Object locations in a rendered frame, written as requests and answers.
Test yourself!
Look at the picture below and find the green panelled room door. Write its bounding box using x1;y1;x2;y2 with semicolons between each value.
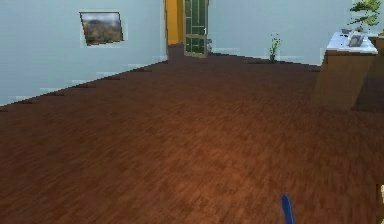
182;0;210;59

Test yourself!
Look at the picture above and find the small green house plant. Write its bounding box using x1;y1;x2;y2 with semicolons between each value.
268;32;283;64

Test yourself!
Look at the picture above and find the framed landscape picture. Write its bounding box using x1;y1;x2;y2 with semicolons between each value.
79;11;125;47

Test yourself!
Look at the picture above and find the blue curved object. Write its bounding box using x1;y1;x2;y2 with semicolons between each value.
280;194;296;224

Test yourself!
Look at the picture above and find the brown desk with white top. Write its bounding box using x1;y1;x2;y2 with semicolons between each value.
311;31;380;111

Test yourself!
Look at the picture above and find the grey object on desk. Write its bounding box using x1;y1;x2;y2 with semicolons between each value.
347;31;366;48

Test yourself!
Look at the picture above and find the large green house plant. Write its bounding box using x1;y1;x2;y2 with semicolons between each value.
347;0;384;33

